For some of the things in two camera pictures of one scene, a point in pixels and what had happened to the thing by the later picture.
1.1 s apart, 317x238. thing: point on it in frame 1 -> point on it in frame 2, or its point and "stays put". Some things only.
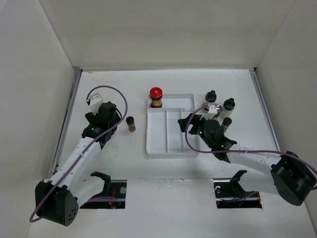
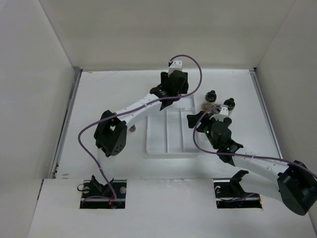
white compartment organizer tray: x=165 y=136 stays put
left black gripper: x=92 y=117 -> x=183 y=90
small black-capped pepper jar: x=226 y=122 stays put
